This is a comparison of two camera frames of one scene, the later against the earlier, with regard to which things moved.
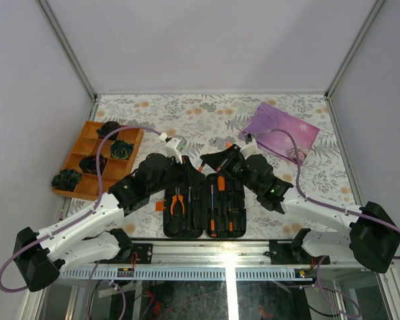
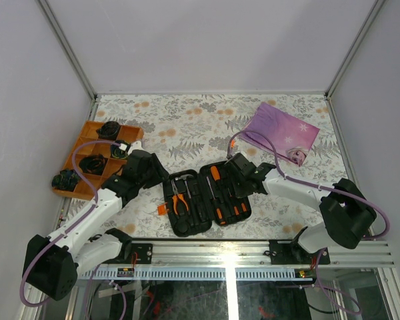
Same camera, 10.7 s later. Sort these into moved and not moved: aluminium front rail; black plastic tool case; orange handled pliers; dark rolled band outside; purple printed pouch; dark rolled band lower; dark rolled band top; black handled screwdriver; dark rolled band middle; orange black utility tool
Moved: orange black utility tool; black plastic tool case; orange handled pliers; black handled screwdriver
Not moved: dark rolled band outside; dark rolled band lower; aluminium front rail; dark rolled band middle; dark rolled band top; purple printed pouch
